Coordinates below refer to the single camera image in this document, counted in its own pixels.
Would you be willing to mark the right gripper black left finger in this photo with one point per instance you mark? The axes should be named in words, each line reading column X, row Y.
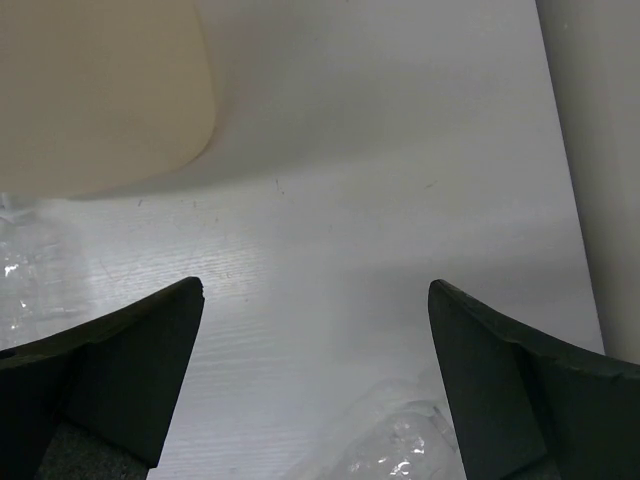
column 96, row 401

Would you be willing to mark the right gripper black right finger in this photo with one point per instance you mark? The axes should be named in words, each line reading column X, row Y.
column 526, row 405

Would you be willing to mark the clear bottle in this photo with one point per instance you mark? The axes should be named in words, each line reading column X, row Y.
column 399, row 429
column 35, row 290

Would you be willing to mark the clear bottle beside bin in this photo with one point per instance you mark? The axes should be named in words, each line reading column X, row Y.
column 35, row 290

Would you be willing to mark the cream plastic bin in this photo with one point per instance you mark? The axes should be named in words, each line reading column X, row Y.
column 99, row 94

